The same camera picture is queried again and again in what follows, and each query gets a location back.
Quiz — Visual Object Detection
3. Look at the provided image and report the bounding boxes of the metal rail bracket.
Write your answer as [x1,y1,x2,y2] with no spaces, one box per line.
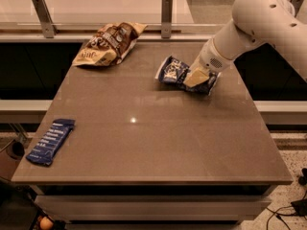
[32,0,57,38]
[291,0,304,15]
[161,0,173,38]

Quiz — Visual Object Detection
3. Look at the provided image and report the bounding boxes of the orange ball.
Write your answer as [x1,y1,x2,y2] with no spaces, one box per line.
[39,217,54,230]

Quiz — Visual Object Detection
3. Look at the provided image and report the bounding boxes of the left metal rail bracket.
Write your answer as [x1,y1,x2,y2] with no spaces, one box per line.
[32,0,57,38]

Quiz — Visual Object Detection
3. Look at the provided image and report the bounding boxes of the brown chip bag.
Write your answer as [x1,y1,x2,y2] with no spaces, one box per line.
[72,22,147,67]

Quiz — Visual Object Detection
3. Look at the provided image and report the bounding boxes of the metal railing bar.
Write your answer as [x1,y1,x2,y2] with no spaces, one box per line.
[0,22,224,44]

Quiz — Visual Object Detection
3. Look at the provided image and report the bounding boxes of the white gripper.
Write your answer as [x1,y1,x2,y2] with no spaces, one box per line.
[183,39,232,87]

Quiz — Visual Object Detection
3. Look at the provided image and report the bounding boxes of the black round bin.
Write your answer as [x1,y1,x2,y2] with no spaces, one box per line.
[6,141,25,160]

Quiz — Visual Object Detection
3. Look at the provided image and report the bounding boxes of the blue rxbar blueberry bar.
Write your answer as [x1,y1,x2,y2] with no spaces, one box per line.
[26,119,75,167]

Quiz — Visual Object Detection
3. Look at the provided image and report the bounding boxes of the middle metal rail bracket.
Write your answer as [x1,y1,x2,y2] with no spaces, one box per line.
[161,0,173,38]

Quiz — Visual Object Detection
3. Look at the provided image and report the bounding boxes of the blue chip bag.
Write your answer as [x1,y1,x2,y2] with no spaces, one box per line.
[155,56,219,95]

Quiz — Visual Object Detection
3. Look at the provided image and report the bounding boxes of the right metal rail bracket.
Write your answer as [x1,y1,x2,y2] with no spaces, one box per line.
[291,0,304,15]

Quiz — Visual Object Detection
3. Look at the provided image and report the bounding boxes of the black power adapter with cable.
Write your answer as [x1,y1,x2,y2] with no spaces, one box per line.
[266,195,307,230]

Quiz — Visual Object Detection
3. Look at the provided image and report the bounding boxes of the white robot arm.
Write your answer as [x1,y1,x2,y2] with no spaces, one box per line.
[183,0,307,87]

